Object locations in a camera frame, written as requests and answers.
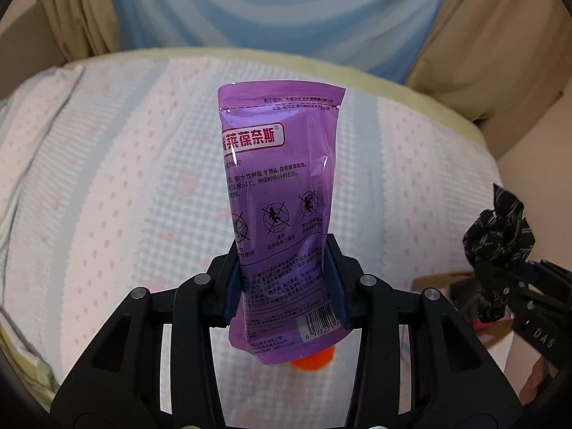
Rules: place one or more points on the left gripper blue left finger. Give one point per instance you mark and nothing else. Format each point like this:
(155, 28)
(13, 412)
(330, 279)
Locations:
(151, 365)

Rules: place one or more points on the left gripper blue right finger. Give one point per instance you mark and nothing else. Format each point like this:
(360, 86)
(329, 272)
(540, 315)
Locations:
(419, 363)

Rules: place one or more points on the black patterned scrunchie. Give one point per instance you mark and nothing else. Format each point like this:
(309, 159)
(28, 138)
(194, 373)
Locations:
(496, 246)

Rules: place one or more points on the orange plush carrot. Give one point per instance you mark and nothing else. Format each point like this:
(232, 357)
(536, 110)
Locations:
(315, 362)

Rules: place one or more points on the purple plastic pouch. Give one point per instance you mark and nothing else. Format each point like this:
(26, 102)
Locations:
(278, 141)

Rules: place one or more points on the person right hand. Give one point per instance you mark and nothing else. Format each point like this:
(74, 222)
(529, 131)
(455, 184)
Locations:
(541, 374)

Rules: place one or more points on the pink patterned cardboard box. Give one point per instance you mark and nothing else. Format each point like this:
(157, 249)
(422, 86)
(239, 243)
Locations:
(461, 288)

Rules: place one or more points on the blue pink patterned bedspread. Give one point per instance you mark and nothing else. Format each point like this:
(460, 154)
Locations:
(112, 178)

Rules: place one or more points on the green mattress sheet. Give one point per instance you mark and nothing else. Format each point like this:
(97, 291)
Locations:
(316, 69)

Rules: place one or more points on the right beige curtain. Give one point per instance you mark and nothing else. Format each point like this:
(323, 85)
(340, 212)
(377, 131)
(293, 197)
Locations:
(495, 59)

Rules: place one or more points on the beige curtain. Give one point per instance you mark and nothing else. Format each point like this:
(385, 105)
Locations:
(83, 28)
(495, 59)

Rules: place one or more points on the light blue hanging sheet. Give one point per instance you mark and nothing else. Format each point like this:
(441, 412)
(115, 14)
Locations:
(379, 37)

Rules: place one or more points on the grey headboard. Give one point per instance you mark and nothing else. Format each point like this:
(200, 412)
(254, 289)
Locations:
(28, 47)

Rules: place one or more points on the left beige curtain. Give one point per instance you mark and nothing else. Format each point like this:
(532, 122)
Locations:
(83, 28)

